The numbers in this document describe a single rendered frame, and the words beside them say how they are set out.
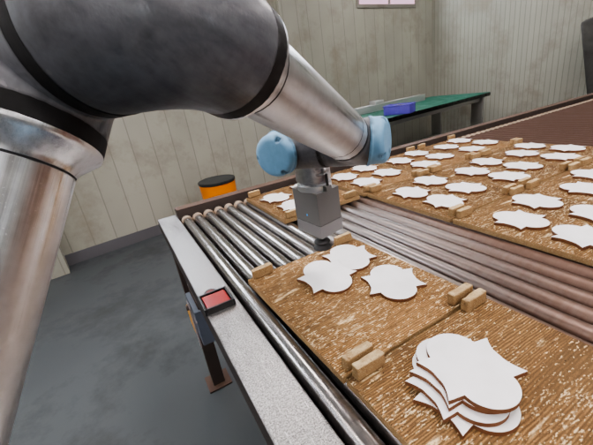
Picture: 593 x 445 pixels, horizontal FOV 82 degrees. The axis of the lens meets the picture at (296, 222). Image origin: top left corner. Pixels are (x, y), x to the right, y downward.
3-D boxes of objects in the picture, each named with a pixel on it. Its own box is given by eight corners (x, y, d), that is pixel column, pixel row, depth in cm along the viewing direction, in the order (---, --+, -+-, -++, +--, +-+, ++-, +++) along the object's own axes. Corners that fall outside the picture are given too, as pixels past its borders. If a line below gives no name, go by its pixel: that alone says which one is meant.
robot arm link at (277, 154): (306, 129, 52) (331, 116, 61) (246, 136, 57) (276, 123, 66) (315, 177, 55) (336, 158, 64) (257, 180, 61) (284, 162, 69)
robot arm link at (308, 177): (312, 154, 77) (338, 159, 70) (315, 174, 79) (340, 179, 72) (286, 164, 73) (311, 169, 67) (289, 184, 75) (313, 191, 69)
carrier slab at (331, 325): (343, 384, 56) (342, 377, 56) (248, 284, 90) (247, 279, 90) (476, 300, 71) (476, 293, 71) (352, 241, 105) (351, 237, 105)
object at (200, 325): (203, 358, 103) (187, 307, 96) (192, 333, 114) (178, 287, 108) (237, 341, 107) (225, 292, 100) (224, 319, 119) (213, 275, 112)
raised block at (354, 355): (348, 373, 56) (346, 361, 55) (341, 367, 58) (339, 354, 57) (375, 357, 59) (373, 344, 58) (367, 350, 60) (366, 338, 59)
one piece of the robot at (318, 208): (348, 165, 72) (354, 233, 79) (320, 161, 79) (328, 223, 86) (313, 178, 67) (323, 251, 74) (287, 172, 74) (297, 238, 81)
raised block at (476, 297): (468, 313, 65) (468, 302, 64) (459, 309, 67) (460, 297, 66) (487, 301, 68) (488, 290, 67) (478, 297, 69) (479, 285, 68)
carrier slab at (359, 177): (364, 197, 142) (363, 186, 141) (314, 181, 177) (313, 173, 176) (424, 177, 156) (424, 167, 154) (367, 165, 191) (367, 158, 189)
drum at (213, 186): (206, 235, 382) (192, 181, 359) (237, 223, 401) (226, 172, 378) (220, 245, 352) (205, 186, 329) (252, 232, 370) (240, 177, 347)
